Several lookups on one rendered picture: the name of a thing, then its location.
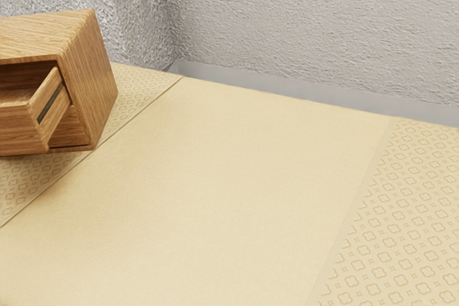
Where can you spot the small wooden cabinet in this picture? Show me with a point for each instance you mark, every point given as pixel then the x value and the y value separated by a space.
pixel 87 69

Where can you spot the open wooden drawer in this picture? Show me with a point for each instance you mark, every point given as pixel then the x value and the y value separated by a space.
pixel 25 105

